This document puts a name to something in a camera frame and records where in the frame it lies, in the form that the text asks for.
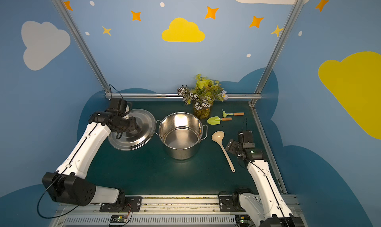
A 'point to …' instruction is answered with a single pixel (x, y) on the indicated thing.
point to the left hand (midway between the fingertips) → (131, 123)
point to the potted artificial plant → (202, 96)
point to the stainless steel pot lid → (137, 138)
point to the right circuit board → (243, 220)
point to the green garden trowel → (216, 120)
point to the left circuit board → (118, 219)
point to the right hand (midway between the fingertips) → (237, 146)
